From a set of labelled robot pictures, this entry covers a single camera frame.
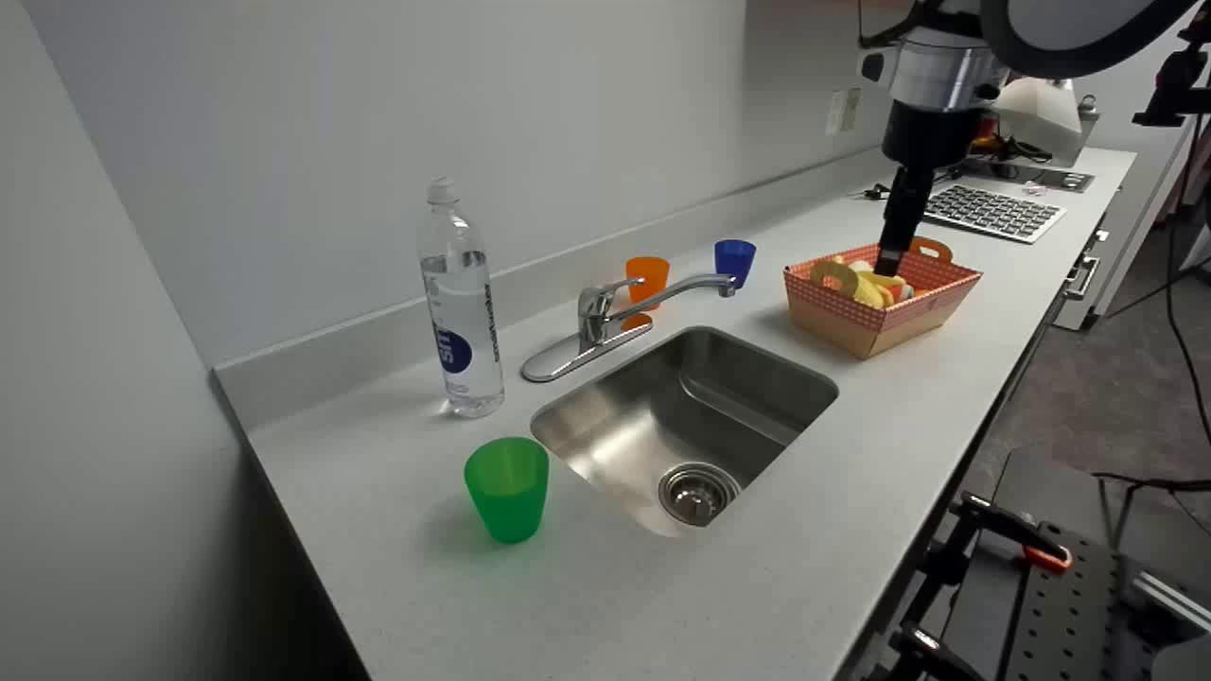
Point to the white computer keyboard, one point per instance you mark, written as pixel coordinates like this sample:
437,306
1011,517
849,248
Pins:
993,214

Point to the clear plastic water bottle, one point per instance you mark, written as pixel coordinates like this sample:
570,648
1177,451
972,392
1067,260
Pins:
462,317

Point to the green plastic cup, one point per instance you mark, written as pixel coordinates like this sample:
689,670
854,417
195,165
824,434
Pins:
510,492

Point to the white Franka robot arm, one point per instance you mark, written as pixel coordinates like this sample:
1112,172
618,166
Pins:
946,68

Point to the yellow soft food toy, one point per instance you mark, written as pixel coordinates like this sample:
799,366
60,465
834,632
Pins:
864,289

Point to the orange plastic cup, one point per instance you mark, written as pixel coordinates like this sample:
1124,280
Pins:
647,276

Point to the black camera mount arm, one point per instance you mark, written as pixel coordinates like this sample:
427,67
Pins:
1176,76

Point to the stainless steel sink basin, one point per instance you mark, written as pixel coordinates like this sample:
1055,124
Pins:
644,422

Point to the white wall outlet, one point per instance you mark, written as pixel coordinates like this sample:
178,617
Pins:
843,112

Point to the chrome sink faucet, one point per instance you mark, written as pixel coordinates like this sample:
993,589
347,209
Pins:
601,317

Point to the orange checkered paper basket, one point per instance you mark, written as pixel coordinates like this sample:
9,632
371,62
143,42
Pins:
873,328

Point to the black clamp with orange tip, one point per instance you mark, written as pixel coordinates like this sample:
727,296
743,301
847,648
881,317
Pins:
1017,532

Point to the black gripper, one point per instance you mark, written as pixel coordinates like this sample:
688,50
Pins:
927,139

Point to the white rounded device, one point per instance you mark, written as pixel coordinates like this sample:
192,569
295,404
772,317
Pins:
1041,115

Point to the blue plastic cup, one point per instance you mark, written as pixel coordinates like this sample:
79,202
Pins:
734,260

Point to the black perforated work table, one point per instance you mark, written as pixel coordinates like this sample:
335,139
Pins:
1073,617

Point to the metal sink drain strainer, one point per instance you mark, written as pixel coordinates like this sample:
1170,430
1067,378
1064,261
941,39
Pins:
699,492

